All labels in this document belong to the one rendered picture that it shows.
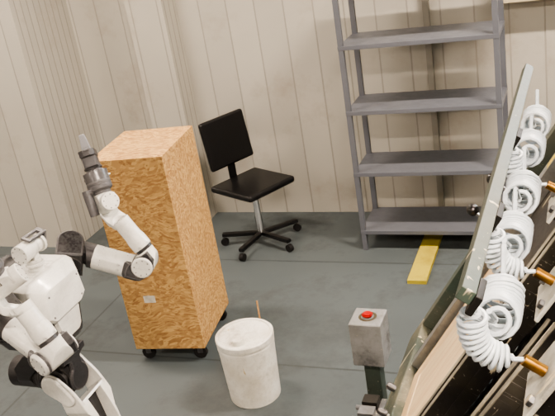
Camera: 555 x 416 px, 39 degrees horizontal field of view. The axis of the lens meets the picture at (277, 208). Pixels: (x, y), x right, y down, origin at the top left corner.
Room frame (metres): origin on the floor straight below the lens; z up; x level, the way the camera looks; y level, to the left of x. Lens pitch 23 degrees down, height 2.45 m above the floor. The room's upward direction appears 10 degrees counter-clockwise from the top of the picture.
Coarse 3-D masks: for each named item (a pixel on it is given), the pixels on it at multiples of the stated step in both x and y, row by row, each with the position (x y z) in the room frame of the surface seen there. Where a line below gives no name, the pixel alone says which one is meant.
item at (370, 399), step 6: (366, 396) 2.24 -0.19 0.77; (372, 396) 2.23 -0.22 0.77; (378, 396) 2.23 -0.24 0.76; (366, 402) 2.21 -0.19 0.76; (372, 402) 2.20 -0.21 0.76; (378, 402) 2.21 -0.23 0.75; (384, 402) 2.22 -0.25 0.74; (360, 408) 2.18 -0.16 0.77; (366, 408) 2.18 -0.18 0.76; (372, 408) 2.17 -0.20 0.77; (384, 408) 2.10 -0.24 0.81; (360, 414) 2.16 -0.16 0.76; (366, 414) 2.15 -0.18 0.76; (372, 414) 2.14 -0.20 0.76; (378, 414) 2.16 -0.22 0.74
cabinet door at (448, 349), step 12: (492, 264) 2.03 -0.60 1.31; (444, 336) 2.06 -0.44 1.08; (456, 336) 1.91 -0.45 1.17; (444, 348) 1.96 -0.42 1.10; (456, 348) 1.82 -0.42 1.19; (432, 360) 2.03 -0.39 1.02; (444, 360) 1.87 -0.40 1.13; (456, 360) 1.73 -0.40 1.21; (420, 372) 2.07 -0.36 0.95; (432, 372) 1.92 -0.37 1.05; (444, 372) 1.77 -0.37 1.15; (420, 384) 1.98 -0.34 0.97; (432, 384) 1.83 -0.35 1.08; (408, 396) 2.02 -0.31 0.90; (420, 396) 1.87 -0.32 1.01; (408, 408) 1.92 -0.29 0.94; (420, 408) 1.78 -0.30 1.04
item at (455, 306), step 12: (552, 168) 2.00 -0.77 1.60; (552, 180) 2.00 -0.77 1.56; (528, 216) 2.03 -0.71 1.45; (456, 300) 2.12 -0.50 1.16; (444, 312) 2.18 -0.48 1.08; (456, 312) 2.12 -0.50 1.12; (444, 324) 2.13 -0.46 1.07; (432, 336) 2.15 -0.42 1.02; (420, 348) 2.20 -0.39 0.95; (432, 348) 2.15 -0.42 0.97; (420, 360) 2.17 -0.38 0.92
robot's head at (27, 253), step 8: (40, 240) 2.45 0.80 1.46; (16, 248) 2.38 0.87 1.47; (24, 248) 2.37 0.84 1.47; (32, 248) 2.39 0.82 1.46; (40, 248) 2.44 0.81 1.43; (16, 256) 2.38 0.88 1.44; (24, 256) 2.37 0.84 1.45; (32, 256) 2.39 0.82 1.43; (40, 256) 2.43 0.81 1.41; (32, 264) 2.40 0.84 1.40
